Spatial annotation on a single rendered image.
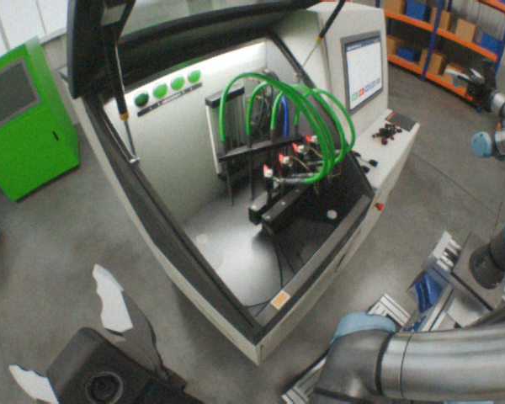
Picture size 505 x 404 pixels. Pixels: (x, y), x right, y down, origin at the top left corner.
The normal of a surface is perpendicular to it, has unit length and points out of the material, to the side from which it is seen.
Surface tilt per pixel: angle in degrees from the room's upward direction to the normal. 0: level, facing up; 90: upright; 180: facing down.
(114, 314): 8
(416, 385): 62
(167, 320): 0
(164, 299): 1
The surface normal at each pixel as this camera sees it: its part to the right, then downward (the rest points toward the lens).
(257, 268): -0.04, -0.65
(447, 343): -0.56, -0.82
